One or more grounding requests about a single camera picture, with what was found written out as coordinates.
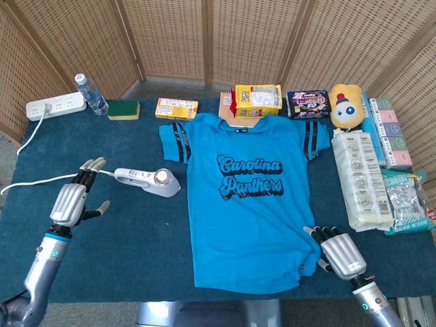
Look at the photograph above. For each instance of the pastel tissue multipack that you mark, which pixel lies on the pastel tissue multipack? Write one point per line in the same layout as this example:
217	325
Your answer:
391	136

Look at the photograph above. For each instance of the blue Carolina Panthers t-shirt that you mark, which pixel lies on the blue Carolina Panthers t-shirt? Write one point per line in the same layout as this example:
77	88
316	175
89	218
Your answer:
252	221

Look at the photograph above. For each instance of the light blue long package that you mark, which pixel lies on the light blue long package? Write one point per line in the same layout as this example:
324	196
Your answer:
371	133

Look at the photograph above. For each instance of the dark sanitary pad package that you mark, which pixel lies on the dark sanitary pad package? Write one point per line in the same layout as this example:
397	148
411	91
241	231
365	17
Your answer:
308	105

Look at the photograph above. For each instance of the yellow Lipo snack bag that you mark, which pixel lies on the yellow Lipo snack bag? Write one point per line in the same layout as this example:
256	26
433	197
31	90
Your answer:
259	100

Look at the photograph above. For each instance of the white power strip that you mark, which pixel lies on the white power strip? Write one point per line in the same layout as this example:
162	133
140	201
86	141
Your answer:
64	104

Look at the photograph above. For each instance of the green and yellow sponge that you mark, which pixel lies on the green and yellow sponge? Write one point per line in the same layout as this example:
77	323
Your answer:
124	109

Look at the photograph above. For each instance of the white handheld steam iron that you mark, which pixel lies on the white handheld steam iron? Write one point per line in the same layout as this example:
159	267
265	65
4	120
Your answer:
163	189

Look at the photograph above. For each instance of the silver and teal bag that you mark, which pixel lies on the silver and teal bag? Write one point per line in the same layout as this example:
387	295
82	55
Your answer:
405	201

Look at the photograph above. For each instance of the yellow cardboard box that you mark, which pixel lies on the yellow cardboard box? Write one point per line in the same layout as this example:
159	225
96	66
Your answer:
175	109

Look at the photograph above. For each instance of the yellow plush toy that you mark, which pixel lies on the yellow plush toy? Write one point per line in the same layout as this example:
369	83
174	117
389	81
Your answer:
347	109

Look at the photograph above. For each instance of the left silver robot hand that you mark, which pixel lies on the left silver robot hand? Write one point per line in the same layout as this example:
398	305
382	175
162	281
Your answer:
69	204

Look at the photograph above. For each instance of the woven rattan folding screen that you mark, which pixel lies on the woven rattan folding screen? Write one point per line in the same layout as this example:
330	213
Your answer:
170	34

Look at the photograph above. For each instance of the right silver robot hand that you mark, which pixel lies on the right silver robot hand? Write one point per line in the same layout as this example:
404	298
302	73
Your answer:
344	255

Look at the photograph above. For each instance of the brown spiral notebook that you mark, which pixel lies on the brown spiral notebook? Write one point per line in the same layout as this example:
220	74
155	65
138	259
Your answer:
225	109

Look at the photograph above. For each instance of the white tissue pack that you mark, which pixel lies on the white tissue pack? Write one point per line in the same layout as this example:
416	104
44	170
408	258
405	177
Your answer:
361	177

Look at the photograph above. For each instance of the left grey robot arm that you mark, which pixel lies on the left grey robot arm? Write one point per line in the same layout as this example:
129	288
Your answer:
41	269

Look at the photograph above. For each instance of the dark teal tablecloth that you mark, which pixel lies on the dark teal tablecloth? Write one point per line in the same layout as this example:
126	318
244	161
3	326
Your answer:
136	245

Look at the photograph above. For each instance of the clear plastic water bottle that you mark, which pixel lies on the clear plastic water bottle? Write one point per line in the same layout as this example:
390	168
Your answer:
93	98

